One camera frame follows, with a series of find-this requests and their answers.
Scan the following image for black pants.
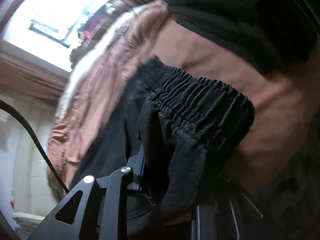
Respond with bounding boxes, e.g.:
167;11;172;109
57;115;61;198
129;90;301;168
72;58;254;226

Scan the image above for brown curtain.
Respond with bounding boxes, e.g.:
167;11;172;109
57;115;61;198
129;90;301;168
1;52;67;106

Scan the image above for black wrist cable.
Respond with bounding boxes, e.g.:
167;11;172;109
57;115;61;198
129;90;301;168
0;99;70;195

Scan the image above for brown fleece blanket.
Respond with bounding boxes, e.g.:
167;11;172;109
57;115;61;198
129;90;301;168
48;0;319;211

